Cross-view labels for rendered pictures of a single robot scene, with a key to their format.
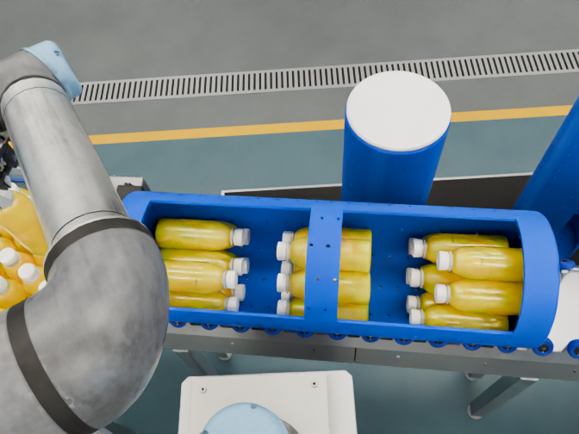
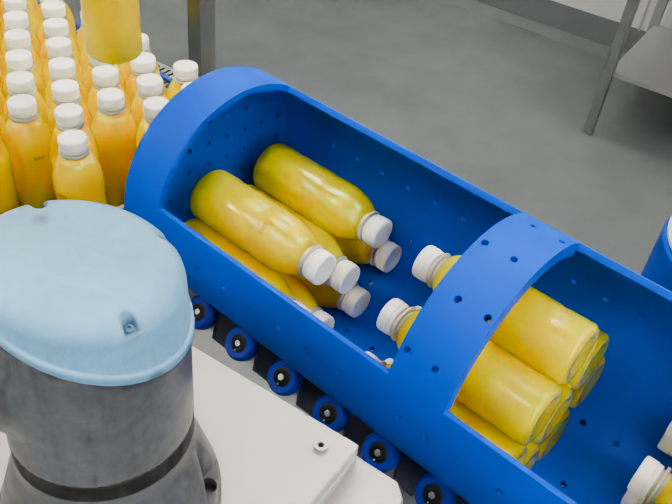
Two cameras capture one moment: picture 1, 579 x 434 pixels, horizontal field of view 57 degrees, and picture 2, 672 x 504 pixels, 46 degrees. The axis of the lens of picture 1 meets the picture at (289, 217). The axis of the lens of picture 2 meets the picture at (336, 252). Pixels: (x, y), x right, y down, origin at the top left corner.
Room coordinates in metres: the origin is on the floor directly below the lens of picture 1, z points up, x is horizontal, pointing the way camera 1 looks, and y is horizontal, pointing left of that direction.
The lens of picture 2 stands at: (-0.13, -0.16, 1.70)
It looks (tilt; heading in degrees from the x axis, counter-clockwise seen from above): 40 degrees down; 25
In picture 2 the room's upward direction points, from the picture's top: 7 degrees clockwise
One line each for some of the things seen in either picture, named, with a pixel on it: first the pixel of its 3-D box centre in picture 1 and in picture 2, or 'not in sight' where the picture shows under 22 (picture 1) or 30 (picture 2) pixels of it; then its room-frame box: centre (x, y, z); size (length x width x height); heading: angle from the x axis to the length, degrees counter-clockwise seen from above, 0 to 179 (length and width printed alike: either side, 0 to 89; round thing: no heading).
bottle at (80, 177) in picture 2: not in sight; (81, 199); (0.51, 0.55, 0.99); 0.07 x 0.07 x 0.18
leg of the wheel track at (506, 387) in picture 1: (497, 394); not in sight; (0.29, -0.60, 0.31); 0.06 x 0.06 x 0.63; 78
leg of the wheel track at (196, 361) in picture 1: (203, 369); not in sight; (0.50, 0.36, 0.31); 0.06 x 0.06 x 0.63; 78
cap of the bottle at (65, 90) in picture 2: (8, 256); (65, 90); (0.61, 0.66, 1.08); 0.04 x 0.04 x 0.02
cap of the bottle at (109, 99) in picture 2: not in sight; (110, 99); (0.63, 0.59, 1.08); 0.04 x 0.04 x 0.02
